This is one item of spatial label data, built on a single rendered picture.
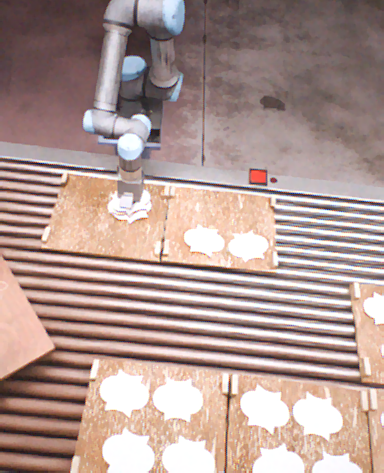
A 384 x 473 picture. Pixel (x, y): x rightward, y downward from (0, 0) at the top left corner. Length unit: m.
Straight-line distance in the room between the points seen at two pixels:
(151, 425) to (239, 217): 0.81
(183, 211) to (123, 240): 0.26
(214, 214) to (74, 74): 2.32
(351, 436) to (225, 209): 0.88
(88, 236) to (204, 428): 0.76
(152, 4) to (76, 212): 0.76
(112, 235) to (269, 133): 2.05
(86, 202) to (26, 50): 2.46
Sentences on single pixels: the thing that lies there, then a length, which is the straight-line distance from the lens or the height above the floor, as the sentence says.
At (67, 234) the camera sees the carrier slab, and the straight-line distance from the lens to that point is 1.89.
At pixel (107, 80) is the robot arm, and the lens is 1.78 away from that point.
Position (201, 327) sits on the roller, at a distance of 1.72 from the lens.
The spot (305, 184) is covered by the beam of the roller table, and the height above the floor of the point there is 0.92.
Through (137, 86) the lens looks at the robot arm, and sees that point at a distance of 2.12.
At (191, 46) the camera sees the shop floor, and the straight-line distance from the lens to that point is 4.34.
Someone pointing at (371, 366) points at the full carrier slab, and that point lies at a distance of 1.79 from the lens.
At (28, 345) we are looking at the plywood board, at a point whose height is 1.04.
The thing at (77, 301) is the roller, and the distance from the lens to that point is 1.77.
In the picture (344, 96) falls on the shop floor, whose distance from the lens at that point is 4.18.
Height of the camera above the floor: 2.47
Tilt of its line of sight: 53 degrees down
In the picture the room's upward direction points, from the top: 9 degrees clockwise
